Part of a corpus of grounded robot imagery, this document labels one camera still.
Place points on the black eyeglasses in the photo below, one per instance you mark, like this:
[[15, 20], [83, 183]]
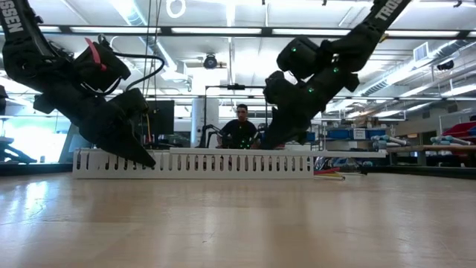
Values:
[[338, 162]]

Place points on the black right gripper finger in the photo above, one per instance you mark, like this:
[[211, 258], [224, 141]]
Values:
[[286, 123]]

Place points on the person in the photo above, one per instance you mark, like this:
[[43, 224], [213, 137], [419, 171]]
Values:
[[240, 130]]

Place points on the black background robot arm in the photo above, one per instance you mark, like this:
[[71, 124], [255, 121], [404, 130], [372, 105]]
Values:
[[213, 128]]

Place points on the black dome ceiling camera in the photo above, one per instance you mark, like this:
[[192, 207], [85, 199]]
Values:
[[210, 62]]

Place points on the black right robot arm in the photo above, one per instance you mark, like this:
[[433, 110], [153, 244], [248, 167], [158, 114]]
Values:
[[368, 33]]

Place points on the shelf with blue bins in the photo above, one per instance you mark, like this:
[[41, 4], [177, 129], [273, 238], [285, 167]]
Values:
[[349, 134]]

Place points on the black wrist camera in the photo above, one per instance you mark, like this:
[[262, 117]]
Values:
[[100, 78], [301, 56]]

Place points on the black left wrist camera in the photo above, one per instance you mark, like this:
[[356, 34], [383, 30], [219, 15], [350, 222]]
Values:
[[100, 78]]

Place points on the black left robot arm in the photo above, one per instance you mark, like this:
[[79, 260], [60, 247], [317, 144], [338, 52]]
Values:
[[26, 56]]

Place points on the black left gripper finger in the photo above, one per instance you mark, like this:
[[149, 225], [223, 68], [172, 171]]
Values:
[[126, 145]]

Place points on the yellow hanging plug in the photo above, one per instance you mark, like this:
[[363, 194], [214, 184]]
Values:
[[384, 37]]

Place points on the red storage bin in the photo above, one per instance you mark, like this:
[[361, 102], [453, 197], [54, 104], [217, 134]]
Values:
[[461, 130]]

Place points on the black overhead camera rig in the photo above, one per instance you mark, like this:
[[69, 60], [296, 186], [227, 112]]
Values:
[[236, 87]]

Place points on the black computer monitor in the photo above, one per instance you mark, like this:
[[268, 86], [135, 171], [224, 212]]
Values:
[[163, 119]]

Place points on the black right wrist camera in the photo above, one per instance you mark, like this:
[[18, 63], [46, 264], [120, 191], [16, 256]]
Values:
[[301, 56]]

